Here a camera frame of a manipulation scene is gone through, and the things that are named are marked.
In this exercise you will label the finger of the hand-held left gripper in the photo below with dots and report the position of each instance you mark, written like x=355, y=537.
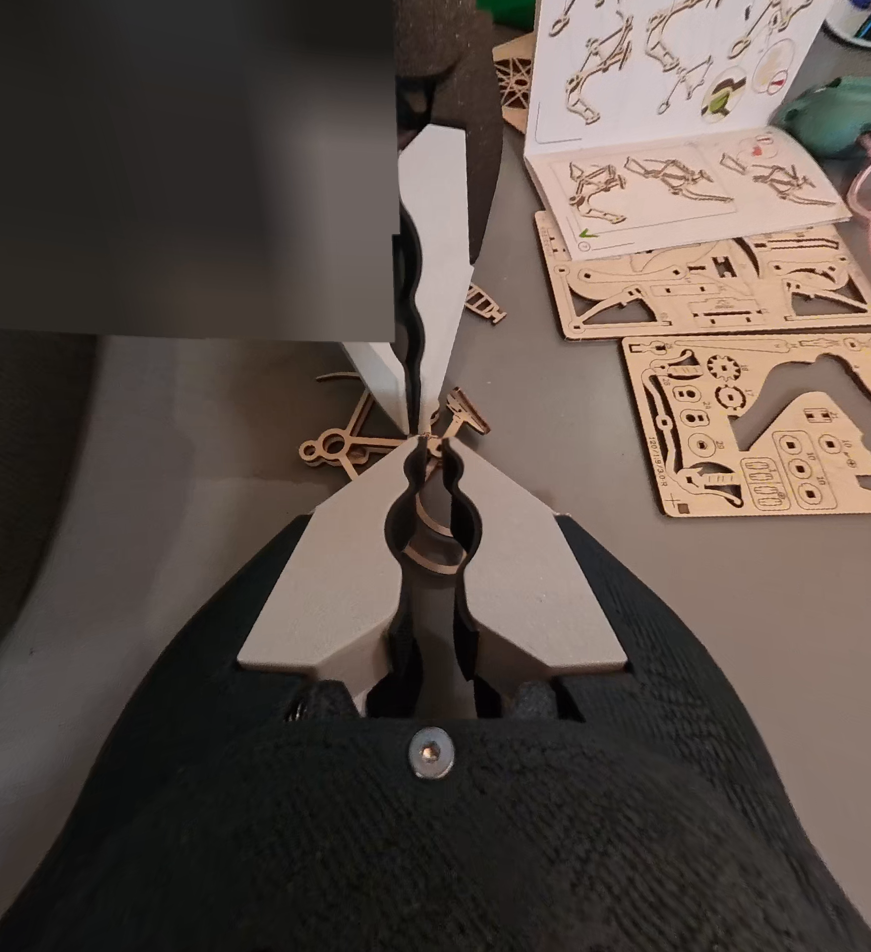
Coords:
x=446, y=223
x=379, y=372

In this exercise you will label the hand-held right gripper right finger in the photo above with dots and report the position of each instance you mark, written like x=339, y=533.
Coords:
x=547, y=595

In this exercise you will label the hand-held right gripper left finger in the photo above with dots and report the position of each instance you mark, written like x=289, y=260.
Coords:
x=324, y=595

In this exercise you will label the wooden bicycle frame assembly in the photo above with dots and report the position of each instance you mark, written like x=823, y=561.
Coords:
x=376, y=444

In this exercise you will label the small ladder-shaped wooden part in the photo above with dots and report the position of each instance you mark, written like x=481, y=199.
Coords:
x=483, y=303

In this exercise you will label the wooden sheet with gear parts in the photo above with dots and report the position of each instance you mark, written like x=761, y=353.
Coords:
x=840, y=487

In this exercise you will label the wooden spoked wheel part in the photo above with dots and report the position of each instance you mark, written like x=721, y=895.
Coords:
x=511, y=117

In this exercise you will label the white instruction booklet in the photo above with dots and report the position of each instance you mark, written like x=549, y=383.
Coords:
x=606, y=134

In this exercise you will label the teal rounded object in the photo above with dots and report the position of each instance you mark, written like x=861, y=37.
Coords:
x=837, y=119

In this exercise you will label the wooden sheet with frame parts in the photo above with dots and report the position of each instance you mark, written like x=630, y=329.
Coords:
x=703, y=312

